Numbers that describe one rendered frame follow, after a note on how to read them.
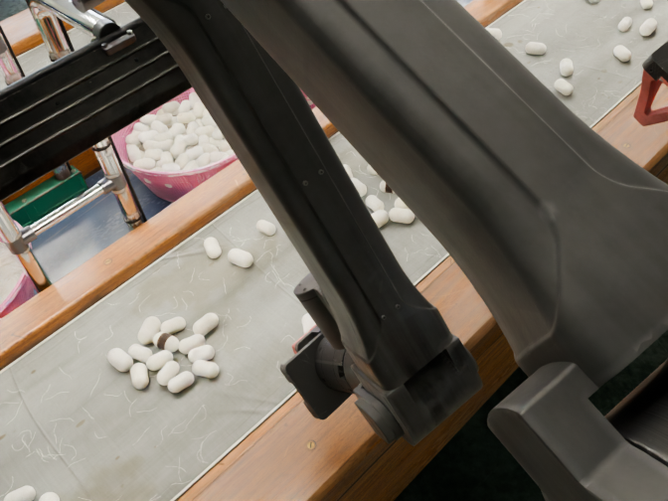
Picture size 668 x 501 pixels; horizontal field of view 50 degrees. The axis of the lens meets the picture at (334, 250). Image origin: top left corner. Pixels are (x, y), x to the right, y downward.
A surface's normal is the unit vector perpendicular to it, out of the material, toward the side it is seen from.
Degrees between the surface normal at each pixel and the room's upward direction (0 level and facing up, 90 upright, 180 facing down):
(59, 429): 0
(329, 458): 0
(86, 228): 0
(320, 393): 50
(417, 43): 24
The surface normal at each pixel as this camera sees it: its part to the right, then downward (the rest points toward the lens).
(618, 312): 0.00, -0.33
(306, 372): 0.46, -0.07
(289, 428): -0.11, -0.68
